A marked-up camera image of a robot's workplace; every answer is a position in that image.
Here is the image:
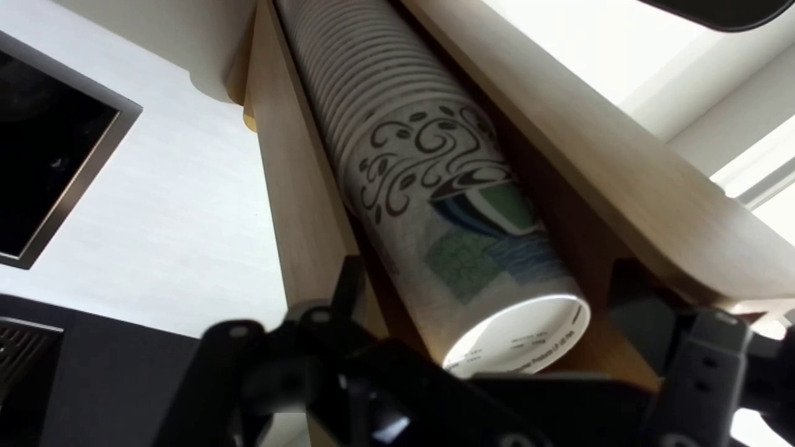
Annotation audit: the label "wooden cup holder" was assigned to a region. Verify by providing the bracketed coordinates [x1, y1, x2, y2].
[221, 0, 795, 401]

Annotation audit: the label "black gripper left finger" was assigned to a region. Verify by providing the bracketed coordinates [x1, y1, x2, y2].
[153, 254, 370, 447]

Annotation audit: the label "stacked white paper cups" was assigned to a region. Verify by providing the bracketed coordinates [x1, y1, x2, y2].
[273, 0, 485, 172]

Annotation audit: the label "black coffee machine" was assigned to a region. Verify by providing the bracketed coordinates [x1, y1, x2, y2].
[0, 290, 207, 447]

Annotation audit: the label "printed white paper cup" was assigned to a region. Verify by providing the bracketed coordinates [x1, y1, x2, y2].
[341, 96, 596, 383]

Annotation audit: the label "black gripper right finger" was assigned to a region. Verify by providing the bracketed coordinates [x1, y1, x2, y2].
[610, 258, 795, 447]

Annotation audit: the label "dark countertop sink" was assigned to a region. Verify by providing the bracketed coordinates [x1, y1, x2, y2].
[0, 29, 145, 272]

